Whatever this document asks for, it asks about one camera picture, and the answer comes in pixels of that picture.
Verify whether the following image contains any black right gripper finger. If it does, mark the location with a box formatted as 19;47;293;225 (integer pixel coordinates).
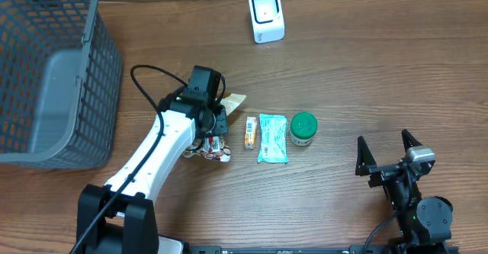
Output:
401;129;422;156
355;136;377;176

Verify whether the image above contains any brown cookie bag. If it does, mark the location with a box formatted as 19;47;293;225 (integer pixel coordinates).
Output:
182;93;246;162

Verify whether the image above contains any teal snack packet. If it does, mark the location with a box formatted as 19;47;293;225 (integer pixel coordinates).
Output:
258;114;288;164

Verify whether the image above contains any green lid jar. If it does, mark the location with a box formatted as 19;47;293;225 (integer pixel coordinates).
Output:
290;112;318;146

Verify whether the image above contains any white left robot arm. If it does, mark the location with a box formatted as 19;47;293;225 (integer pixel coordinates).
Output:
72;66;228;254

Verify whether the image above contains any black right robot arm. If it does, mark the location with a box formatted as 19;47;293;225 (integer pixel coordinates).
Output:
355;129;458;253

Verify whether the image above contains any grey plastic mesh basket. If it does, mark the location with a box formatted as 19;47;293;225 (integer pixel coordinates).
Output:
1;0;123;169

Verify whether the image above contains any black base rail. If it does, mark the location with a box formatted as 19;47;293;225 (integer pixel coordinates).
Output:
183;245;460;254

